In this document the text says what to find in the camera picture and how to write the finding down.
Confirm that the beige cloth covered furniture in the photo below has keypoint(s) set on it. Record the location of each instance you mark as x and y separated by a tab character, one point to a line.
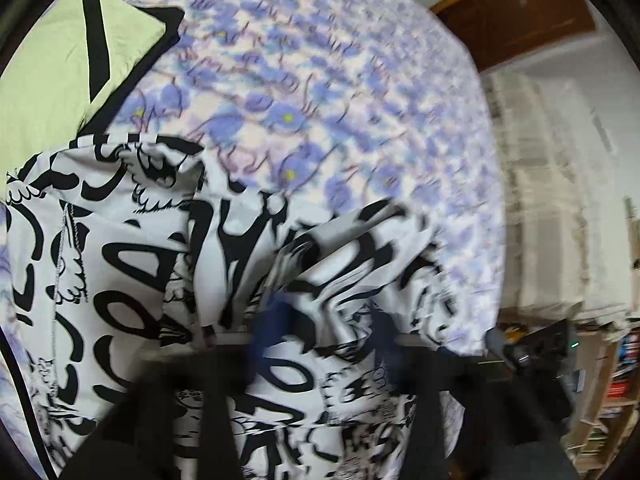
550	210

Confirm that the wooden bookshelf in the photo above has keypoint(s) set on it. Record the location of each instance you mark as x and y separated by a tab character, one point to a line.
615	385

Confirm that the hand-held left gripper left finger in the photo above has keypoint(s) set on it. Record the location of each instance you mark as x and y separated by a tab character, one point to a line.
270	322

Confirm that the black and white printed jacket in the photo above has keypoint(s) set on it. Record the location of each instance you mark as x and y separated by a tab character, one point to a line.
125	260

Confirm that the brown wooden door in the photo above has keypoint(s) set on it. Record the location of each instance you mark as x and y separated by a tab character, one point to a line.
515	15

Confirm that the folded yellow-green garment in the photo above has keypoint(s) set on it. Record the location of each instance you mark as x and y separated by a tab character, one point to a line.
45	85

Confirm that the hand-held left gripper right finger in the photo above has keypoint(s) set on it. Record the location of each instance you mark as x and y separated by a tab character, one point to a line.
386	332

